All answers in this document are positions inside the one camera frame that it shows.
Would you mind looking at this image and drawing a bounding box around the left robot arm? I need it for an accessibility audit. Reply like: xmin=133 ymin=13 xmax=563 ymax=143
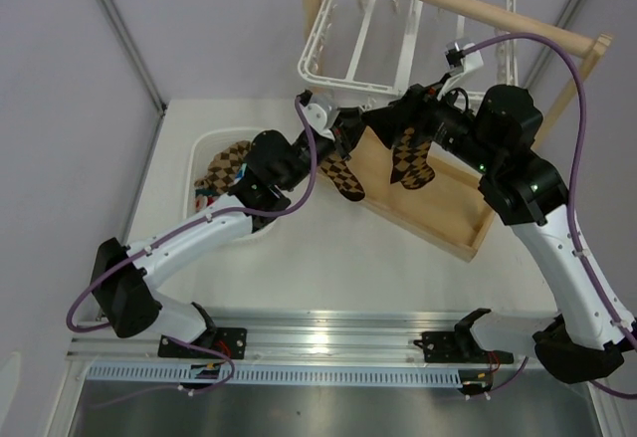
xmin=92 ymin=99 xmax=365 ymax=357

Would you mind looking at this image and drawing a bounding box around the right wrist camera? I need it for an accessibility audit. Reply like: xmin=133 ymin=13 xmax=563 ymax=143
xmin=437 ymin=38 xmax=484 ymax=100

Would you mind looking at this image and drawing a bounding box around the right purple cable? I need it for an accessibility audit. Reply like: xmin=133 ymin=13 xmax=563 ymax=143
xmin=437 ymin=32 xmax=637 ymax=401

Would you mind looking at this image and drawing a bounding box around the brown checkered sock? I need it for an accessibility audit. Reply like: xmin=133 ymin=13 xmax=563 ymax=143
xmin=390 ymin=127 xmax=435 ymax=190
xmin=319 ymin=153 xmax=365 ymax=202

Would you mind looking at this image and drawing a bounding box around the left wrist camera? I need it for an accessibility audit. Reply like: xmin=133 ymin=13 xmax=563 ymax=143
xmin=302 ymin=93 xmax=338 ymax=141

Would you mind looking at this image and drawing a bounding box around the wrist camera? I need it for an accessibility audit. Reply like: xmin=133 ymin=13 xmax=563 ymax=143
xmin=437 ymin=38 xmax=484 ymax=100
xmin=302 ymin=93 xmax=338 ymax=141

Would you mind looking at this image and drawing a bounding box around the christmas pattern sock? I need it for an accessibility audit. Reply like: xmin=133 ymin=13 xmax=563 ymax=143
xmin=194 ymin=188 xmax=219 ymax=213

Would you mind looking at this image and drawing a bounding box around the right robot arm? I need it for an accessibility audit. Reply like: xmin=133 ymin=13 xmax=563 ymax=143
xmin=362 ymin=85 xmax=636 ymax=384

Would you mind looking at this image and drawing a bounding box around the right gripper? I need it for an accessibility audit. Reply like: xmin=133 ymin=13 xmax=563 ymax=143
xmin=360 ymin=73 xmax=499 ymax=175

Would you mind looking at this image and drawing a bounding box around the white slotted cable duct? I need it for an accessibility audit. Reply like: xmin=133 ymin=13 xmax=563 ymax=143
xmin=87 ymin=361 xmax=462 ymax=389

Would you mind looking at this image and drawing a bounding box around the beige checkered sock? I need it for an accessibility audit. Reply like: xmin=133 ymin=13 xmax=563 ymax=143
xmin=194 ymin=140 xmax=252 ymax=195

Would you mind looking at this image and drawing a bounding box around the aluminium mounting rail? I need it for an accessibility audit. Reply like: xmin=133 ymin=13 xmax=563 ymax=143
xmin=67 ymin=307 xmax=558 ymax=368

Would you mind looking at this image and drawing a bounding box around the white plastic clip hanger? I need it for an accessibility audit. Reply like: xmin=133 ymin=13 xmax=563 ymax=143
xmin=298 ymin=0 xmax=504 ymax=108

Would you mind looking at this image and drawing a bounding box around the purple cable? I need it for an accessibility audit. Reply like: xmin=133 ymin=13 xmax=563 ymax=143
xmin=437 ymin=32 xmax=637 ymax=401
xmin=67 ymin=93 xmax=329 ymax=408

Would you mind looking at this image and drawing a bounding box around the wooden hanger rack stand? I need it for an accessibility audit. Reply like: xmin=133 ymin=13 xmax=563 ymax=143
xmin=298 ymin=0 xmax=613 ymax=262

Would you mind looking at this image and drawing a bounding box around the white plastic laundry basket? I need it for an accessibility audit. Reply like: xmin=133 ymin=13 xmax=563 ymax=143
xmin=182 ymin=127 xmax=262 ymax=219

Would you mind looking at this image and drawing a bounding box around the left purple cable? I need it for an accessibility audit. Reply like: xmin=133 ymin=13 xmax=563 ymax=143
xmin=67 ymin=93 xmax=329 ymax=408

